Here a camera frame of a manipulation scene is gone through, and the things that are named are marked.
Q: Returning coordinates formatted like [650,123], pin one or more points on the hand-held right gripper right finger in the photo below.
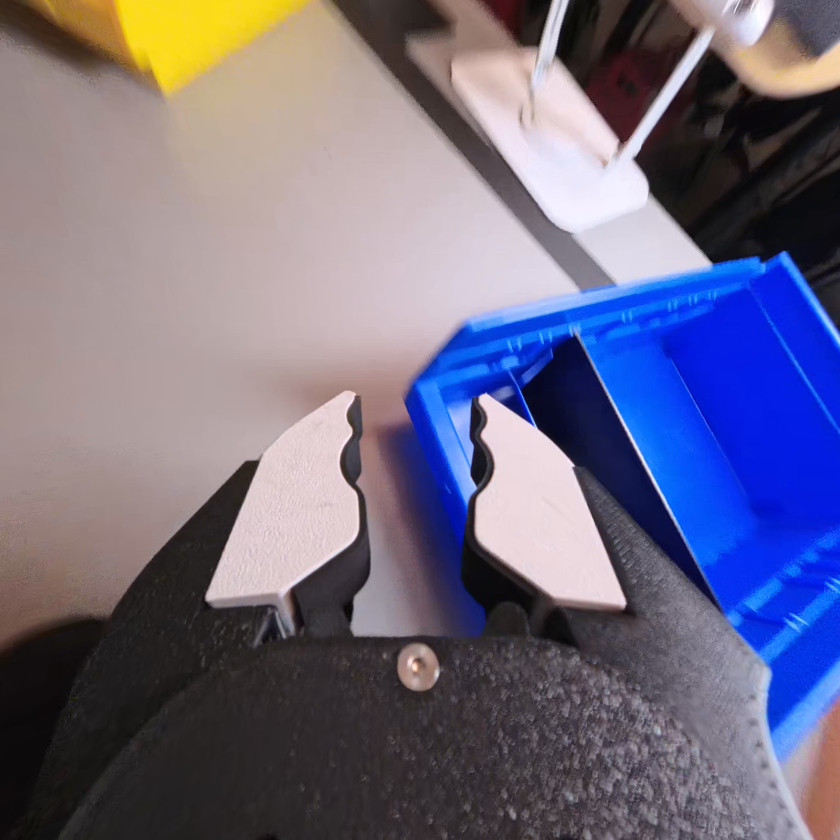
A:
[538,525]

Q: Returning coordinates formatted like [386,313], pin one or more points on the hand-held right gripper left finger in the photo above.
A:
[289,518]

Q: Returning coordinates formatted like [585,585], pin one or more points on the blue storage bin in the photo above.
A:
[754,407]

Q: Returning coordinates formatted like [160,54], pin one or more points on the yellow storage bin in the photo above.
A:
[197,39]

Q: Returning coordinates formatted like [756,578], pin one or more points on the black bin divider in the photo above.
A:
[604,446]

